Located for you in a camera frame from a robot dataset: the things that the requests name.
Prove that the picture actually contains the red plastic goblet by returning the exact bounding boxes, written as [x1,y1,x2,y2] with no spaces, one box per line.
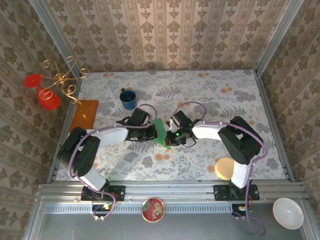
[23,73,61,111]

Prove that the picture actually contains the grey metal shelf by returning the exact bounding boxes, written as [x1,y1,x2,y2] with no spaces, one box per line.
[24,197,316,240]

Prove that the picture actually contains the floral tablecloth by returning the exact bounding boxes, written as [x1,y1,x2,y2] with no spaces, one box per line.
[56,69,286,181]

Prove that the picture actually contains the aluminium table side rail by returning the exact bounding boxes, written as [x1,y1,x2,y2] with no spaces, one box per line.
[46,74,84,184]
[254,71,296,183]

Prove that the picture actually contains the red patterned small bowl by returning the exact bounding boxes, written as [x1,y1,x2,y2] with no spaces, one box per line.
[141,197,166,223]

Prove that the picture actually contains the aluminium mounting rail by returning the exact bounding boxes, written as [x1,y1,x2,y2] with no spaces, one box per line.
[37,179,307,201]

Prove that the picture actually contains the gold wire curl stand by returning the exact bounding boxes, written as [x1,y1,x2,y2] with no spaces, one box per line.
[41,55,91,118]

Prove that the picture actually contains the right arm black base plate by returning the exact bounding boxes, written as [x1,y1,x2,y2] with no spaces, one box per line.
[213,184,260,202]

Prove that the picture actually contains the blue enamel mug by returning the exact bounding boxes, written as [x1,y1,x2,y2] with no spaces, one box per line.
[119,87,138,111]

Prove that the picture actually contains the orange-brown flat board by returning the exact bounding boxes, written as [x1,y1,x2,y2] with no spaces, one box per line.
[69,99,99,134]

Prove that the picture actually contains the round yellow sponge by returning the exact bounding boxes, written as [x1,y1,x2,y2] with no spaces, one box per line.
[214,156,236,181]

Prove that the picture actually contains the aluminium frame post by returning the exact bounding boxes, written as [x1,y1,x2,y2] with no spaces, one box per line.
[254,0,305,76]
[27,0,84,81]

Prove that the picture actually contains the white ceramic bowl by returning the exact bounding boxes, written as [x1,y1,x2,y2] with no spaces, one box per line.
[272,197,305,230]

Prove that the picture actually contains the green cloth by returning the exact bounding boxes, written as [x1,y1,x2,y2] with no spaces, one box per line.
[152,117,173,151]

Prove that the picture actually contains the slotted grey cable duct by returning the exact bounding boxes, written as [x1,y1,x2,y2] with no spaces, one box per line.
[43,202,237,215]

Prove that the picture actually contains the small circuit board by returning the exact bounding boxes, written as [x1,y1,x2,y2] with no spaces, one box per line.
[231,203,254,217]
[91,203,113,217]

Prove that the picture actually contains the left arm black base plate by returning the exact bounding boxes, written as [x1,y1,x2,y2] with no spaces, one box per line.
[80,185,126,202]

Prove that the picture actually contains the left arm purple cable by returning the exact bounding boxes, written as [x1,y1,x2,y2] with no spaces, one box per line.
[67,103,158,221]

